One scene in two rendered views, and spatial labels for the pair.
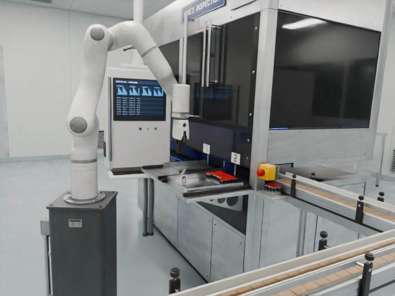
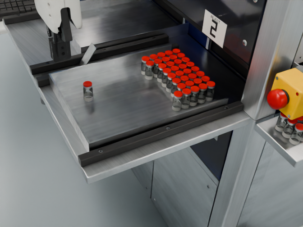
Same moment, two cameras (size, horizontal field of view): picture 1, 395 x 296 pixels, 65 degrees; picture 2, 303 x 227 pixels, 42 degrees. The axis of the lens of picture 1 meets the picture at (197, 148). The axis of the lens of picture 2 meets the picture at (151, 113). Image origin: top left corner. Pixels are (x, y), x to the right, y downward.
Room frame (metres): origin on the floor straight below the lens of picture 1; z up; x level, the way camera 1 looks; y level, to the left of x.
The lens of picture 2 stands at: (0.92, -0.05, 1.46)
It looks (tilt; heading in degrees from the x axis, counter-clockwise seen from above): 41 degrees down; 357
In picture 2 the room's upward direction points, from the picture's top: 4 degrees clockwise
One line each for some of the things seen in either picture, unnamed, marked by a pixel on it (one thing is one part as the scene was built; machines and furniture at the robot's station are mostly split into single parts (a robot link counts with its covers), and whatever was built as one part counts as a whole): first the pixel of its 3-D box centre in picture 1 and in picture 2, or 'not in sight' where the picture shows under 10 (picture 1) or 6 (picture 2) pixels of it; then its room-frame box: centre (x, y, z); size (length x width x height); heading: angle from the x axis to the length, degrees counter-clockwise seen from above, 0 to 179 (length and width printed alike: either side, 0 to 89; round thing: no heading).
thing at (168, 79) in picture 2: (217, 179); (168, 80); (1.69, -0.12, 0.90); 0.18 x 0.02 x 0.05; 28
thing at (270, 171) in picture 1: (267, 171); (295, 92); (1.54, -0.37, 1.00); 0.08 x 0.07 x 0.07; 118
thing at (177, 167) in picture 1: (194, 167); (118, 20); (2.01, 0.02, 0.90); 0.34 x 0.26 x 0.04; 118
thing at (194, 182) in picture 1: (204, 182); (136, 91); (1.65, -0.04, 0.90); 0.34 x 0.26 x 0.04; 118
